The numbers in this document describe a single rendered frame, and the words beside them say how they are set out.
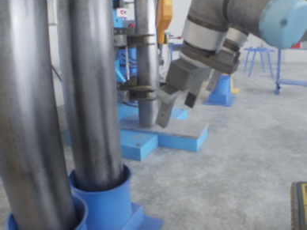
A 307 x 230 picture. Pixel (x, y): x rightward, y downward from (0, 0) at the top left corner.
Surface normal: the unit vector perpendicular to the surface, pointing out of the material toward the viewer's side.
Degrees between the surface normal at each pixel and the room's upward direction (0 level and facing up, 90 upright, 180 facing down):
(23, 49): 90
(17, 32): 90
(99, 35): 90
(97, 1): 90
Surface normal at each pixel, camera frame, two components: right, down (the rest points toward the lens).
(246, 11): -0.81, 0.33
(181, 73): -0.59, 0.33
